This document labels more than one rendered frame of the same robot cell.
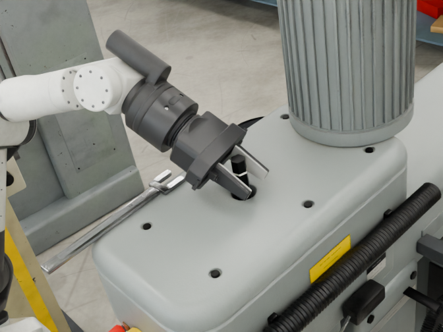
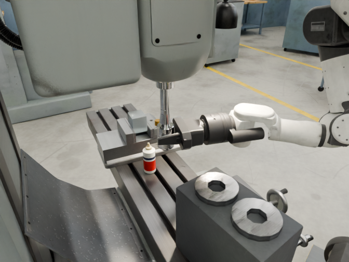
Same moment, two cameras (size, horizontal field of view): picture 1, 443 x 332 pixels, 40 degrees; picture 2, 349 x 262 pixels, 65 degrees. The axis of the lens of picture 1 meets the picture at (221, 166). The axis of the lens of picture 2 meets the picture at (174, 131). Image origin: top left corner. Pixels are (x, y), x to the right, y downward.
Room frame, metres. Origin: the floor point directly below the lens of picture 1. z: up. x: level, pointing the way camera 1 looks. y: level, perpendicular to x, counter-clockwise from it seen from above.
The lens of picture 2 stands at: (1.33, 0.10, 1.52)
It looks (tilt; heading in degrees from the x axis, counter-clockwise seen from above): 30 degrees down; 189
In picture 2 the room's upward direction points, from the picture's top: straight up
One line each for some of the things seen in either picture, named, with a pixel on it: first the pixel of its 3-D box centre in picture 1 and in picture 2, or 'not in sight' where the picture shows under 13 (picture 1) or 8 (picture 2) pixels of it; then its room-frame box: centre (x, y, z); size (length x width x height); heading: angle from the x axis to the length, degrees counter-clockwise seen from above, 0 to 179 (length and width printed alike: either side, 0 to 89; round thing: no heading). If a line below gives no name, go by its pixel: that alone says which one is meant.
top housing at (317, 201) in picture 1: (257, 226); not in sight; (0.70, -0.04, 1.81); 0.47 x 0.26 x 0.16; 126
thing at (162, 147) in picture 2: not in sight; (165, 136); (0.69, -0.03, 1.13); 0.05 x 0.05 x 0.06
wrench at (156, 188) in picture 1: (115, 219); not in sight; (0.68, 0.17, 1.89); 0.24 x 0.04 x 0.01; 129
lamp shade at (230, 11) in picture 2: not in sight; (224, 14); (0.53, 0.11, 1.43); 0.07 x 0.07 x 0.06
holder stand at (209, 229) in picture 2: not in sight; (230, 235); (0.93, 0.16, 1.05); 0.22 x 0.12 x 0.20; 47
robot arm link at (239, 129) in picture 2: not in sight; (236, 130); (0.62, 0.17, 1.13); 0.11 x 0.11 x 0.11; 23
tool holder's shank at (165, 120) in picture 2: not in sight; (164, 106); (0.69, -0.03, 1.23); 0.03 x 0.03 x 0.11
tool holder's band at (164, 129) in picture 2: not in sight; (165, 126); (0.69, -0.03, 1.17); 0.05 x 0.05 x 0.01
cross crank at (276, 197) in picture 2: not in sight; (270, 204); (0.39, 0.38, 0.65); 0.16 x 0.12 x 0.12; 126
